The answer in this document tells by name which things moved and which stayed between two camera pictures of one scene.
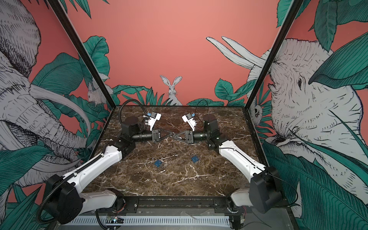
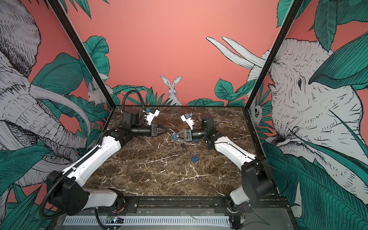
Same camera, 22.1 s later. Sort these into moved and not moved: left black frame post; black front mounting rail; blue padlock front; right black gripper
Moved: blue padlock front
Not moved: left black frame post; right black gripper; black front mounting rail
